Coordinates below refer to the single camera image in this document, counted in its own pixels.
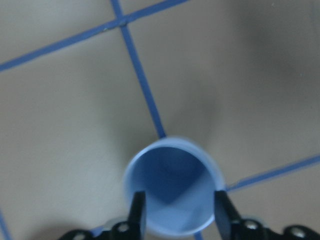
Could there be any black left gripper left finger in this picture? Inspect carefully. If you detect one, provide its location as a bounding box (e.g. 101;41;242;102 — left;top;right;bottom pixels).
127;191;147;240

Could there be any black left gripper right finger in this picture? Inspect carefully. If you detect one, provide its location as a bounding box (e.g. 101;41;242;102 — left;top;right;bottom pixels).
214;190;240;240

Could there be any blue cup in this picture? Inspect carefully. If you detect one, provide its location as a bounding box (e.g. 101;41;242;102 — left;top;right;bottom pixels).
123;136;226;239

